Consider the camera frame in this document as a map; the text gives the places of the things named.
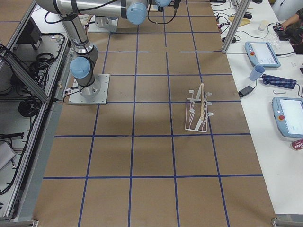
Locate far teach pendant tablet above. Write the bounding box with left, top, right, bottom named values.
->
left=244, top=41, right=281, bottom=68

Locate blue tumbler on desk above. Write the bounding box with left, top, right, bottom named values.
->
left=249, top=65, right=265, bottom=81

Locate teach pendant tablet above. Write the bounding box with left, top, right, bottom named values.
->
left=272, top=97, right=303, bottom=138
left=244, top=41, right=281, bottom=68

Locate wooden stand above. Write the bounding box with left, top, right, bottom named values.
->
left=228, top=8, right=251, bottom=30

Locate black power adapter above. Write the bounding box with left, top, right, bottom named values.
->
left=238, top=86, right=254, bottom=98

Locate blue plaid umbrella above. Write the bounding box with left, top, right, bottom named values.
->
left=262, top=74, right=297, bottom=89

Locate aluminium frame post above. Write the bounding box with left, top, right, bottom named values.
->
left=222, top=0, right=250, bottom=53

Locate near teach pendant tablet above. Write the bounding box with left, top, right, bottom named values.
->
left=272, top=97, right=303, bottom=138

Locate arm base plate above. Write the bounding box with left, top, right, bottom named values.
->
left=63, top=74, right=110, bottom=105
left=88, top=16, right=118, bottom=33

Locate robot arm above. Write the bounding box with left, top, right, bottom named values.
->
left=37, top=0, right=170, bottom=97

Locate white wire cup rack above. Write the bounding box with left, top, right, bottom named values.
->
left=185, top=83, right=214, bottom=132

